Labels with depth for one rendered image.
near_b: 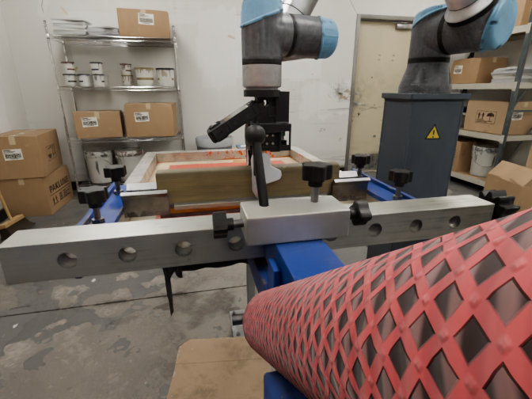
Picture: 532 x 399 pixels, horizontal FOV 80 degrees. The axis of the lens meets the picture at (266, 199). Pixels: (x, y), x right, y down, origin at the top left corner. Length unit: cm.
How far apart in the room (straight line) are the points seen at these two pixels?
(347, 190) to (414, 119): 41
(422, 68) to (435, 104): 11
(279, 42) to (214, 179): 28
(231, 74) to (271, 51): 374
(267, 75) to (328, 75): 409
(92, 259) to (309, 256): 26
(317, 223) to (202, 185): 33
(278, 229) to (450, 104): 84
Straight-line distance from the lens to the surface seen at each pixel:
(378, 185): 78
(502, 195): 65
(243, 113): 63
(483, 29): 102
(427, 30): 111
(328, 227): 39
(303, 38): 66
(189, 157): 124
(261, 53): 62
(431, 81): 109
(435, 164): 113
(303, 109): 458
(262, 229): 36
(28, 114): 471
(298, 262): 34
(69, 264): 47
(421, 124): 107
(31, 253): 47
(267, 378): 23
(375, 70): 507
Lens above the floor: 121
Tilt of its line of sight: 19 degrees down
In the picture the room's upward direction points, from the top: straight up
